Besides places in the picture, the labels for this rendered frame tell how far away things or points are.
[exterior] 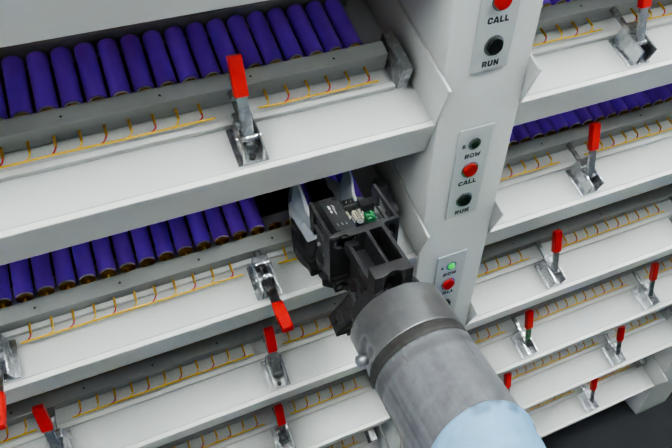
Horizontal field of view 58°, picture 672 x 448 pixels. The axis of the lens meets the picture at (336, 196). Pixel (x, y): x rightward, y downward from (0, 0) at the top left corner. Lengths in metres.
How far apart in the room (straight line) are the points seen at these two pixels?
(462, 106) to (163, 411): 0.52
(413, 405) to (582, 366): 0.92
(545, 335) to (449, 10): 0.73
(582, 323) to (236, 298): 0.70
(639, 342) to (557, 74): 0.87
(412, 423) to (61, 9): 0.37
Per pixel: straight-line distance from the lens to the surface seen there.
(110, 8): 0.45
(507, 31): 0.58
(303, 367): 0.84
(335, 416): 1.01
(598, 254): 1.04
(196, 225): 0.69
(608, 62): 0.73
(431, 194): 0.66
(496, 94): 0.62
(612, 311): 1.23
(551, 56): 0.71
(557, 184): 0.84
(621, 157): 0.91
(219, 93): 0.56
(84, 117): 0.55
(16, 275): 0.70
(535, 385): 1.31
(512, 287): 0.95
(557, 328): 1.16
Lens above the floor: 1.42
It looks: 42 degrees down
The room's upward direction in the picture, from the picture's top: straight up
